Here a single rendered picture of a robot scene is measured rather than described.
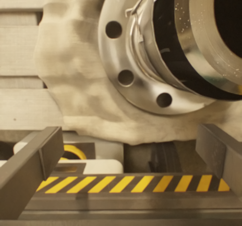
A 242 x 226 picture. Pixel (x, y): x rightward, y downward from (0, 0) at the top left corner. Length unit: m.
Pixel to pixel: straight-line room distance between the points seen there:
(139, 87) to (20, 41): 0.25
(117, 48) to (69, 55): 0.08
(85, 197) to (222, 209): 0.17
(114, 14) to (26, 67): 0.21
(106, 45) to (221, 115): 0.26
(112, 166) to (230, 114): 0.25
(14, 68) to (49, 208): 0.28
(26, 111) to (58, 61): 0.14
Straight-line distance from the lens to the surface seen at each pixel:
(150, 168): 0.48
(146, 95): 0.31
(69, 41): 0.32
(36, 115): 0.42
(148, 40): 0.17
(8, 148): 0.63
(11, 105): 0.44
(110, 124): 0.35
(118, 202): 0.25
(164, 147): 0.45
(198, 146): 0.17
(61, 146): 0.16
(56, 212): 0.27
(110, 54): 0.30
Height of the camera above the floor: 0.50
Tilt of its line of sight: 76 degrees down
